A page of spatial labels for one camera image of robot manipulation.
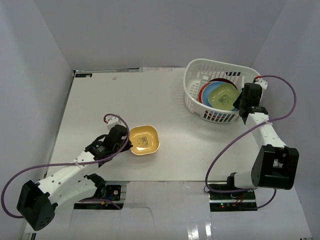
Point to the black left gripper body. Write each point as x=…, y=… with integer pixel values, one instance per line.
x=124, y=144

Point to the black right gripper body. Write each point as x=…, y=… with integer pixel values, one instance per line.
x=242, y=102

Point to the green square panda dish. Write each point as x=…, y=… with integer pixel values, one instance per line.
x=223, y=97

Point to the yellow square panda dish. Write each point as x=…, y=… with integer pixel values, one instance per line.
x=144, y=139

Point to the dark red rimmed plate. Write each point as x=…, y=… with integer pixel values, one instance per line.
x=223, y=80

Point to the white plastic dish bin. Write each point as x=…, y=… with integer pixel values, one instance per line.
x=199, y=72

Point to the light blue round plate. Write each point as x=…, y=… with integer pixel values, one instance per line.
x=209, y=88

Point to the red teal flower plate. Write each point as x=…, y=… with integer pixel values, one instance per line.
x=199, y=98

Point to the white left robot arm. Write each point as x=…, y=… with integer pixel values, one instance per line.
x=39, y=200

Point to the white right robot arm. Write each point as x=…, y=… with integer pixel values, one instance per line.
x=276, y=164

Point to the black label sticker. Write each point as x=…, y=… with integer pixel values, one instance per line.
x=83, y=75

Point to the paper sheets behind table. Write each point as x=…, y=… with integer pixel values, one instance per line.
x=161, y=69

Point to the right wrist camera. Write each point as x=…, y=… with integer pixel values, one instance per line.
x=260, y=81

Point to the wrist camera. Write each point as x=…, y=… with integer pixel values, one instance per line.
x=260, y=81
x=112, y=121

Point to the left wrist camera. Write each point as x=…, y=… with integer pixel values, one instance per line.
x=112, y=121

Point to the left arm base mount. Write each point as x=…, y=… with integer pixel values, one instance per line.
x=112, y=198

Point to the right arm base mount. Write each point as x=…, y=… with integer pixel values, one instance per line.
x=231, y=202

